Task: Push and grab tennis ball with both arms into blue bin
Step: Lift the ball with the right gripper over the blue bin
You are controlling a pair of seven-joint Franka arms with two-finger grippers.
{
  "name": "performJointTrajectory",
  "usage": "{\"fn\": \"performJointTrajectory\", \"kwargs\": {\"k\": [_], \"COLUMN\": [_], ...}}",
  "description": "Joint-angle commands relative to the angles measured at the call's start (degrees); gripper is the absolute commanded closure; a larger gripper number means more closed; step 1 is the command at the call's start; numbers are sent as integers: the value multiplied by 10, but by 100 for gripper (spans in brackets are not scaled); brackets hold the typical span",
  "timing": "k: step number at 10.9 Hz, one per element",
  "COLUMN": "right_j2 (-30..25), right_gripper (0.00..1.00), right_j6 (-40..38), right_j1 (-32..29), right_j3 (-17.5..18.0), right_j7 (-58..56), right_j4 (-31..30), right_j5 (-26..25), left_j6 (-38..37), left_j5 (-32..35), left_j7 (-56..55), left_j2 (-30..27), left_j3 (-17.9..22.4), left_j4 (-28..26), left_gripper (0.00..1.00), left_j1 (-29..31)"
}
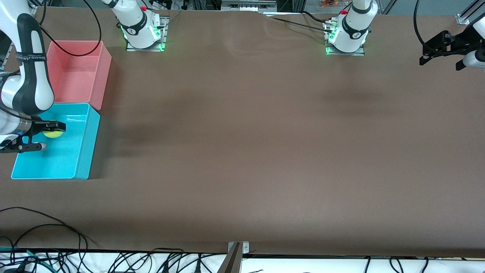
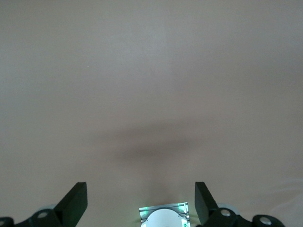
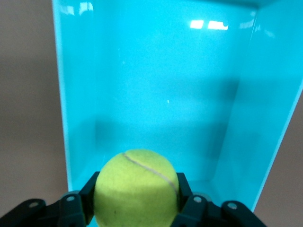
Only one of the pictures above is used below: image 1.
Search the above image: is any blue plastic bin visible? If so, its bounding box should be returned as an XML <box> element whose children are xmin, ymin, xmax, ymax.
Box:
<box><xmin>11</xmin><ymin>103</ymin><xmax>101</xmax><ymax>180</ymax></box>

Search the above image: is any pink plastic bin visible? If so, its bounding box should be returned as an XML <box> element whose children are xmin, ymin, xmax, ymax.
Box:
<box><xmin>45</xmin><ymin>40</ymin><xmax>113</xmax><ymax>111</ymax></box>

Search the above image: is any aluminium profile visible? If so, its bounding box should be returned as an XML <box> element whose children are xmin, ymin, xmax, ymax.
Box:
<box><xmin>456</xmin><ymin>0</ymin><xmax>485</xmax><ymax>26</ymax></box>

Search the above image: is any grey power strip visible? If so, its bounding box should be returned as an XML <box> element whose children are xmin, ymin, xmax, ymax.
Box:
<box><xmin>221</xmin><ymin>0</ymin><xmax>277</xmax><ymax>12</ymax></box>

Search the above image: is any grey metal bar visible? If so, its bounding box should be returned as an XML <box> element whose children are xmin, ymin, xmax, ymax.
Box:
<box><xmin>217</xmin><ymin>243</ymin><xmax>243</xmax><ymax>273</ymax></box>

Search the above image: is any silver mounting plate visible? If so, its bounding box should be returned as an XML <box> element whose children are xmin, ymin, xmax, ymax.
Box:
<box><xmin>227</xmin><ymin>241</ymin><xmax>250</xmax><ymax>254</ymax></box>

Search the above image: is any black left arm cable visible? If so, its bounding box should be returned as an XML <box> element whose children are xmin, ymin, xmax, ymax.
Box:
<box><xmin>414</xmin><ymin>0</ymin><xmax>432</xmax><ymax>54</ymax></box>

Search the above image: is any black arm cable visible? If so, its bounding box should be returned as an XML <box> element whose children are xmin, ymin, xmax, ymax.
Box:
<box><xmin>38</xmin><ymin>0</ymin><xmax>102</xmax><ymax>57</ymax></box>
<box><xmin>414</xmin><ymin>0</ymin><xmax>432</xmax><ymax>54</ymax></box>

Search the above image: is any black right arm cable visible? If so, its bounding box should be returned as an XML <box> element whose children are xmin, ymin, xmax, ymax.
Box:
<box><xmin>38</xmin><ymin>0</ymin><xmax>102</xmax><ymax>57</ymax></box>

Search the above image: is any teal cable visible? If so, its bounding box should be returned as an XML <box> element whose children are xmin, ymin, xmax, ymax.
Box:
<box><xmin>0</xmin><ymin>246</ymin><xmax>50</xmax><ymax>267</ymax></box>

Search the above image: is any thin grey cable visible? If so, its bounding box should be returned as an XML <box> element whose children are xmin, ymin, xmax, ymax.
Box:
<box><xmin>165</xmin><ymin>9</ymin><xmax>183</xmax><ymax>25</ymax></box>

